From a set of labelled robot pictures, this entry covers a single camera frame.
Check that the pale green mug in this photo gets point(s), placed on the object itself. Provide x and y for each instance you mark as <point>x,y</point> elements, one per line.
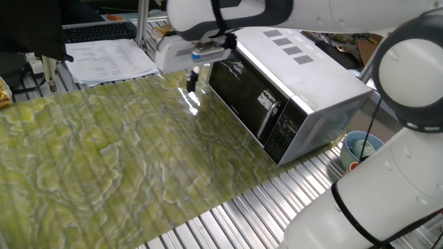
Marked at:
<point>363,148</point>

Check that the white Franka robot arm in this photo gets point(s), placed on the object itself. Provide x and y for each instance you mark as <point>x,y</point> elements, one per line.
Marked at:
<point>346,14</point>

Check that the white power strip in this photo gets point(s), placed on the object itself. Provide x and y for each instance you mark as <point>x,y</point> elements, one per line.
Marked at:
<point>34,62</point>

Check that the white paper note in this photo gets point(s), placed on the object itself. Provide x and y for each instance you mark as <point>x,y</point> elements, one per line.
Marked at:
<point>372,85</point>

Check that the black keyboard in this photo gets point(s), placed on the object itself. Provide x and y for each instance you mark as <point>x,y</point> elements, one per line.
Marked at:
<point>100,32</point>

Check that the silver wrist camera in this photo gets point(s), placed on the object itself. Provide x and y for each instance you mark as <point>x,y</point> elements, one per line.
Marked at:
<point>207,53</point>

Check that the small orange object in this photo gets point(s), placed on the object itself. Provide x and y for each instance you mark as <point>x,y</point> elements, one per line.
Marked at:
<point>114,17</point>

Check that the green marble pattern mat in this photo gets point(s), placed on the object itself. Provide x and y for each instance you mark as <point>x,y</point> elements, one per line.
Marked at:
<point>86,190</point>

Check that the white printed paper stack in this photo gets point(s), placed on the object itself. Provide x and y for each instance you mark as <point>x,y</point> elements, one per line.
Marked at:
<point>107,60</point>

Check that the black glass microwave door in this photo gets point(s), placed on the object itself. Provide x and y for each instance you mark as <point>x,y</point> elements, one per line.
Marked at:
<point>242,93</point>

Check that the orange cup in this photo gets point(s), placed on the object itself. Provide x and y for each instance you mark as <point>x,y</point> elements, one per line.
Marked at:
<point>353,166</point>

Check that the short aluminium post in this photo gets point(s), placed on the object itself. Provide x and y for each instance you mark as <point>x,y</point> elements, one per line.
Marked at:
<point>49,72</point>

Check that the silver microwave oven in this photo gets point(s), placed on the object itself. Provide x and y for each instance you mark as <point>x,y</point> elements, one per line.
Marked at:
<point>311,79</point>

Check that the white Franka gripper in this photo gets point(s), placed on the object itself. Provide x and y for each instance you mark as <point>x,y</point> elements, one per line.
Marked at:
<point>173,55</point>

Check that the aluminium frame post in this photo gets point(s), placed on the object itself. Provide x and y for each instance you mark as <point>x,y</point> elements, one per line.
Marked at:
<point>142,20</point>
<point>367,71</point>

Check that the brown cardboard box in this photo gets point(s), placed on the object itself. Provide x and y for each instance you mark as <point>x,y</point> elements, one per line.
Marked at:
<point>367,48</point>

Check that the stack of light blue cups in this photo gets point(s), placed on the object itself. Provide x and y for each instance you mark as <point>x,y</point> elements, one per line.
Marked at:
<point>346,152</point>

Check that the black monitor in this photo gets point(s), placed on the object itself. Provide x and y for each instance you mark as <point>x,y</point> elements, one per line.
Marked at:
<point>31,27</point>

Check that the golden snack bag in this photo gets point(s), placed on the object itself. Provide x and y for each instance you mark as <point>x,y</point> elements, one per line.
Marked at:
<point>4,95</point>

